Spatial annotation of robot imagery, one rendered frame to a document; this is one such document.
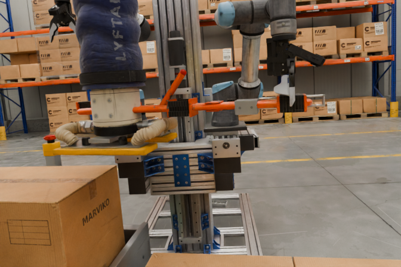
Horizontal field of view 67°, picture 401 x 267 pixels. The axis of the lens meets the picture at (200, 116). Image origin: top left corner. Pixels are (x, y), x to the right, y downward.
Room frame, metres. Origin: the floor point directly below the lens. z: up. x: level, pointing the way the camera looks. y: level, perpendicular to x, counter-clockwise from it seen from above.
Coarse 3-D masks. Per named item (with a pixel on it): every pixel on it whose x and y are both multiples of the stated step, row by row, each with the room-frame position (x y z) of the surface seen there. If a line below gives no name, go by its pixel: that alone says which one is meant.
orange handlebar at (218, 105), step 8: (192, 104) 0.98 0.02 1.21; (200, 104) 0.97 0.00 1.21; (208, 104) 0.96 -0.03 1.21; (216, 104) 0.95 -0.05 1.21; (224, 104) 0.94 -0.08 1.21; (232, 104) 0.93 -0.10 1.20; (264, 104) 0.91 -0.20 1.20; (272, 104) 0.90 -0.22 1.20; (80, 112) 1.09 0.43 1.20; (88, 112) 1.08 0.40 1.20; (136, 112) 1.03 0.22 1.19; (144, 112) 1.02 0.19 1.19; (152, 112) 1.02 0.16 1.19
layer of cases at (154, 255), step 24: (168, 264) 1.17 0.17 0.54; (192, 264) 1.15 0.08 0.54; (216, 264) 1.14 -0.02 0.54; (240, 264) 1.13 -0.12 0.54; (264, 264) 1.12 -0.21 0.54; (288, 264) 1.11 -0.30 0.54; (312, 264) 1.10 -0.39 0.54; (336, 264) 1.09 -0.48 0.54; (360, 264) 1.08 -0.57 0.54; (384, 264) 1.07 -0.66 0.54
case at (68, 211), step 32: (0, 192) 1.02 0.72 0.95; (32, 192) 1.00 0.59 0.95; (64, 192) 0.97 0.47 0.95; (96, 192) 1.10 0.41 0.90; (0, 224) 0.93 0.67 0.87; (32, 224) 0.91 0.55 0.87; (64, 224) 0.91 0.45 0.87; (96, 224) 1.08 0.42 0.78; (0, 256) 0.94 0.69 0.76; (32, 256) 0.91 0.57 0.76; (64, 256) 0.89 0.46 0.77; (96, 256) 1.05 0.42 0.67
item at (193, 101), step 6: (168, 102) 0.97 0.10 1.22; (174, 102) 0.97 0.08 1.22; (180, 102) 0.96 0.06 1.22; (186, 102) 0.96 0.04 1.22; (192, 102) 0.98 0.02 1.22; (168, 108) 0.98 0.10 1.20; (174, 108) 0.98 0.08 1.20; (180, 108) 0.97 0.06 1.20; (186, 108) 0.96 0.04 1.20; (168, 114) 0.97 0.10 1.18; (174, 114) 0.97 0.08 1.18; (180, 114) 0.96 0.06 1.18; (186, 114) 0.96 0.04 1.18; (192, 114) 0.97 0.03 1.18
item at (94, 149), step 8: (88, 136) 1.02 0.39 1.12; (120, 136) 0.98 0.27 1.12; (80, 144) 1.02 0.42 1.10; (88, 144) 1.00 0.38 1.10; (96, 144) 1.00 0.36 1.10; (104, 144) 0.99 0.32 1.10; (112, 144) 0.98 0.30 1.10; (120, 144) 0.96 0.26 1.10; (128, 144) 0.96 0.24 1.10; (144, 144) 0.95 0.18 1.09; (152, 144) 0.96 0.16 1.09; (56, 152) 0.98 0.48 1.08; (64, 152) 0.97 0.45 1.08; (72, 152) 0.97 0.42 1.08; (80, 152) 0.96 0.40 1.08; (88, 152) 0.95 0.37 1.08; (96, 152) 0.94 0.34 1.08; (104, 152) 0.93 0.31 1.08; (112, 152) 0.92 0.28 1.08; (120, 152) 0.92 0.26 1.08; (128, 152) 0.91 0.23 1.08; (136, 152) 0.90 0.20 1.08; (144, 152) 0.90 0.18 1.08
